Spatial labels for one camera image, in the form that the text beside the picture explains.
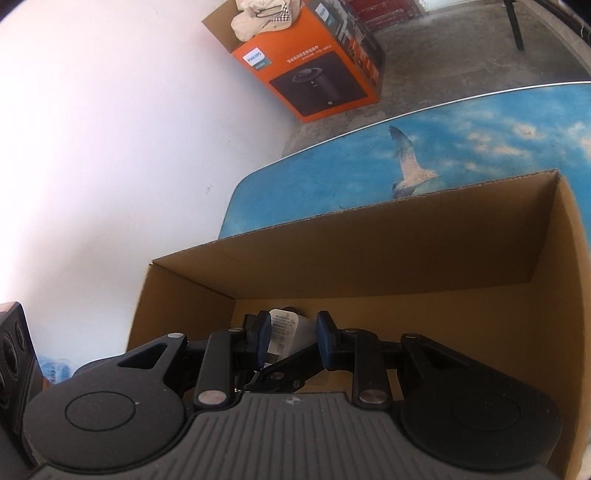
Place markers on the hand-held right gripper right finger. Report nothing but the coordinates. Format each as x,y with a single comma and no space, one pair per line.
324,341

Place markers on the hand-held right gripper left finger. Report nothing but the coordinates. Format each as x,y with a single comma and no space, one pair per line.
264,341

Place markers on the white labelled power adapter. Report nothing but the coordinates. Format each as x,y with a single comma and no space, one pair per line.
293,334

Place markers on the brown cardboard box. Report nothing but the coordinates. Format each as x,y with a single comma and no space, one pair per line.
369,258

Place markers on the blue plastic bag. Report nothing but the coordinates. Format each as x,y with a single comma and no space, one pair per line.
53,369

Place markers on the black speaker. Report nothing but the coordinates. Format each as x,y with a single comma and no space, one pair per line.
16,369

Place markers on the orange appliance box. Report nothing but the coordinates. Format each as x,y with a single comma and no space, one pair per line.
323,60

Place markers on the beige cloth hat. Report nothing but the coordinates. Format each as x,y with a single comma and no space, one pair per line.
263,18

